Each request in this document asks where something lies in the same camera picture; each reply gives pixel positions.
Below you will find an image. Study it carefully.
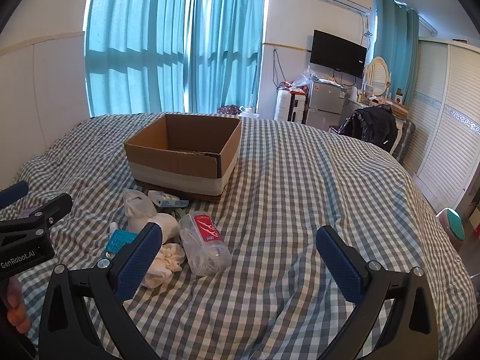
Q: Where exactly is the white cloth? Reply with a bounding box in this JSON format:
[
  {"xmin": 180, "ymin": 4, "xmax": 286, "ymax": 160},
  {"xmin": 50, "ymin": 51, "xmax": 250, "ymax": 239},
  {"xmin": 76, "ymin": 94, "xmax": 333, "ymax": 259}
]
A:
[{"xmin": 144, "ymin": 243, "xmax": 187, "ymax": 289}]

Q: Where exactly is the narrow turquoise curtain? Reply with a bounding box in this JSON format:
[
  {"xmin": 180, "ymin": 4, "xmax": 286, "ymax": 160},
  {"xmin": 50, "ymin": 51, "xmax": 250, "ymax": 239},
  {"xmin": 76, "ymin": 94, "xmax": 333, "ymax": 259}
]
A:
[{"xmin": 374, "ymin": 0, "xmax": 420, "ymax": 106}]

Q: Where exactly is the pink and green stool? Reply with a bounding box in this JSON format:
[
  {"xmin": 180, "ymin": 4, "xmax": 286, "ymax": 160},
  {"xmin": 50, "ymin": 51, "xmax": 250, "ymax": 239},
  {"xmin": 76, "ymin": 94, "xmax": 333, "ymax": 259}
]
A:
[{"xmin": 435, "ymin": 208, "xmax": 466, "ymax": 241}]

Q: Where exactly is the person's left hand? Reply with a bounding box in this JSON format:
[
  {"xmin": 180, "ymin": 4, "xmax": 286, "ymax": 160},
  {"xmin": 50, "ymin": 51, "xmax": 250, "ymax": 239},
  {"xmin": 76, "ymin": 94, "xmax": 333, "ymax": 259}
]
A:
[{"xmin": 0, "ymin": 277, "xmax": 31, "ymax": 335}]

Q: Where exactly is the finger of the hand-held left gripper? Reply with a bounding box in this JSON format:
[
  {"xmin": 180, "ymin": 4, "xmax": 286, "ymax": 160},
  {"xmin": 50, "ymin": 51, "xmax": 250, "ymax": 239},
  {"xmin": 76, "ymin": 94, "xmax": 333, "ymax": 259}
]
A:
[
  {"xmin": 0, "ymin": 193, "xmax": 74, "ymax": 235},
  {"xmin": 0, "ymin": 181, "xmax": 29, "ymax": 209}
]

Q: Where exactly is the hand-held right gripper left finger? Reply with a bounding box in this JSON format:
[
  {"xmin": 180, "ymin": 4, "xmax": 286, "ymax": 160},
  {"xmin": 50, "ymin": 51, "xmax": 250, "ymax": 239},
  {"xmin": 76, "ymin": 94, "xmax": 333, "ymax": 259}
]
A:
[{"xmin": 37, "ymin": 222, "xmax": 164, "ymax": 360}]

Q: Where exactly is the silver small fridge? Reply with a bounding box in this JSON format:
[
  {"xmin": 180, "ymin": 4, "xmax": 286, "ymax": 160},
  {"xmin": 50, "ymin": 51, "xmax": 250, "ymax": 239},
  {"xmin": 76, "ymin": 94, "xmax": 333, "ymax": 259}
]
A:
[{"xmin": 305, "ymin": 79, "xmax": 347, "ymax": 126}]

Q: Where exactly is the blue blister pack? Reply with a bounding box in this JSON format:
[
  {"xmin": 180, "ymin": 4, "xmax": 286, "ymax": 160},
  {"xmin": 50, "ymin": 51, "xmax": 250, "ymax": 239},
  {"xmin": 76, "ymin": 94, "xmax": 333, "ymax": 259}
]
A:
[{"xmin": 105, "ymin": 229, "xmax": 139, "ymax": 257}]

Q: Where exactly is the brown cardboard box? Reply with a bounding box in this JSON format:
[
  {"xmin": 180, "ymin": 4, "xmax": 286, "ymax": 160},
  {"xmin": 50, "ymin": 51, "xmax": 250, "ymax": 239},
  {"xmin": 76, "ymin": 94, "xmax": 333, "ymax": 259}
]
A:
[{"xmin": 124, "ymin": 113, "xmax": 242, "ymax": 203}]

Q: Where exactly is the white sock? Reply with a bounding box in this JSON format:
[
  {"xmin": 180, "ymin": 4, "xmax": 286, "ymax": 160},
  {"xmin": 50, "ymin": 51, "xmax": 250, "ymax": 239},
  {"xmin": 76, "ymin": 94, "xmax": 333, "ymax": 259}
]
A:
[
  {"xmin": 124, "ymin": 189, "xmax": 156, "ymax": 230},
  {"xmin": 129, "ymin": 213, "xmax": 180, "ymax": 244}
]

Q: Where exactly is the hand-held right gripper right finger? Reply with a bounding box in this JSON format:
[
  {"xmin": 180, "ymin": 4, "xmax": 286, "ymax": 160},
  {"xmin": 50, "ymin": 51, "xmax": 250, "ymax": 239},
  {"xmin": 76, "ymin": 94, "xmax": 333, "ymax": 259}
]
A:
[{"xmin": 316, "ymin": 226, "xmax": 439, "ymax": 360}]

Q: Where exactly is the black jacket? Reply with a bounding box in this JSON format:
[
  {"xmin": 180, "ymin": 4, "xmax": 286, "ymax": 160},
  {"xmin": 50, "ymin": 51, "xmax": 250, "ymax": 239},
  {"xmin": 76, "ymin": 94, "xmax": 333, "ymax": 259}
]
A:
[{"xmin": 343, "ymin": 106, "xmax": 398, "ymax": 147}]

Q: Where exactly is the blue tissue packet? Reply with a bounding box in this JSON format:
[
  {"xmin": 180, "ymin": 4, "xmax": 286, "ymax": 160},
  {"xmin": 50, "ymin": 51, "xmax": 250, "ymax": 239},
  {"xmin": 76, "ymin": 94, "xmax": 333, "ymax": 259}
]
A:
[{"xmin": 147, "ymin": 190, "xmax": 190, "ymax": 209}]

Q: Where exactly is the dark wall cable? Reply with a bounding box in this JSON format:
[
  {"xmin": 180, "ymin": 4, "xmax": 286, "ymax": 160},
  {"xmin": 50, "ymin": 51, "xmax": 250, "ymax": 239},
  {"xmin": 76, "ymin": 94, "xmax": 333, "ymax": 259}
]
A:
[{"xmin": 272, "ymin": 49, "xmax": 283, "ymax": 88}]

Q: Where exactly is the white dressing table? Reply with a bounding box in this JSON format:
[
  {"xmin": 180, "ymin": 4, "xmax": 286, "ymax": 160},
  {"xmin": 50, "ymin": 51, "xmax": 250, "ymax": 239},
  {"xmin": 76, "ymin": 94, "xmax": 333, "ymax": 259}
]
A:
[{"xmin": 349, "ymin": 95, "xmax": 409, "ymax": 121}]

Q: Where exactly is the oval white-framed mirror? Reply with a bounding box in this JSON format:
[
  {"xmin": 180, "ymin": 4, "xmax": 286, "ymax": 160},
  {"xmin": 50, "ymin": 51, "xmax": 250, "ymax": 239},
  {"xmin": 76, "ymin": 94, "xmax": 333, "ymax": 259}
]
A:
[{"xmin": 365, "ymin": 56, "xmax": 391, "ymax": 98}]

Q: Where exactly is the checked bed sheet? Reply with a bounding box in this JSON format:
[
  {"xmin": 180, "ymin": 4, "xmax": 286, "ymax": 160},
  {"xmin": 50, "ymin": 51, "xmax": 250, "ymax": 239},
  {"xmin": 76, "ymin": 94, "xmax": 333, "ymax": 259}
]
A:
[{"xmin": 15, "ymin": 112, "xmax": 477, "ymax": 360}]

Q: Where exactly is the wide turquoise window curtain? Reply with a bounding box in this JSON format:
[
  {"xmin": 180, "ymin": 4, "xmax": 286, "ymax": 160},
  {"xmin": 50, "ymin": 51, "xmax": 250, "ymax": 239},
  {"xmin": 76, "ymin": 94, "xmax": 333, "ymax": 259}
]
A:
[{"xmin": 85, "ymin": 0, "xmax": 268, "ymax": 118}]

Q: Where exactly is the black wall television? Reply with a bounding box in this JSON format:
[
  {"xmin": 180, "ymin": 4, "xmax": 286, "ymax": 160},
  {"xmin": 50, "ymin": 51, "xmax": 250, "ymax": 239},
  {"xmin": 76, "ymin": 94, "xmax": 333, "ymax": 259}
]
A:
[{"xmin": 310, "ymin": 29, "xmax": 367, "ymax": 79}]

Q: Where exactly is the white louvred wardrobe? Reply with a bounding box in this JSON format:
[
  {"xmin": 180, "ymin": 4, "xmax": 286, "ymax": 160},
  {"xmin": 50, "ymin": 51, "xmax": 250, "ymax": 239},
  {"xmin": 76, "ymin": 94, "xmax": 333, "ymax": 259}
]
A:
[{"xmin": 403, "ymin": 37, "xmax": 480, "ymax": 211}]

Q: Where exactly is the clear plastic cup red label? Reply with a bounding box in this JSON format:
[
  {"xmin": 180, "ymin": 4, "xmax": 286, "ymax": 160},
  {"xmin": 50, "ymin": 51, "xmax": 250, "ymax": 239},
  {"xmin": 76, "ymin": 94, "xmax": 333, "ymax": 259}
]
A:
[{"xmin": 179, "ymin": 212, "xmax": 232, "ymax": 276}]

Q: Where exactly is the white ribbed suitcase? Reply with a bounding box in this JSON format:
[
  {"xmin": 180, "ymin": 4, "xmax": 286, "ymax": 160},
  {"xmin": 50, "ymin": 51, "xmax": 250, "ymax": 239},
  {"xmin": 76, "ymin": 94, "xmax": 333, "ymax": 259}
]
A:
[{"xmin": 275, "ymin": 89, "xmax": 309, "ymax": 124}]

